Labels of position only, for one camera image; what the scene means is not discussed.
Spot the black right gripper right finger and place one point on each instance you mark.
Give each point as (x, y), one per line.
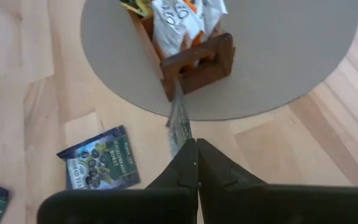
(222, 186)

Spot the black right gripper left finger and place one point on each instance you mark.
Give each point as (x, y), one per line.
(179, 177)

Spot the wooden tea organizer box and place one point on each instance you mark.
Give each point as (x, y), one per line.
(204, 74)

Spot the yellow lemon tea packet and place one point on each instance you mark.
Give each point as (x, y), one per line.
(138, 7)

